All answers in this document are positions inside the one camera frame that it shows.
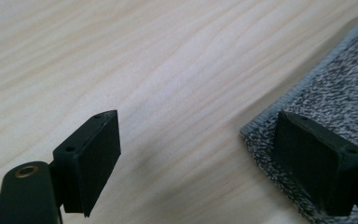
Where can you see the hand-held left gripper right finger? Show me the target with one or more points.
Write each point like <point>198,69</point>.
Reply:
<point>320,165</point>

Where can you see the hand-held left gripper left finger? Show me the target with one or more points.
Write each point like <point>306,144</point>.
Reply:
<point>87,161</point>

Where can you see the grey speckled cloth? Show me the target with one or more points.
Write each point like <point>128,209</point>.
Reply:
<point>338,77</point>

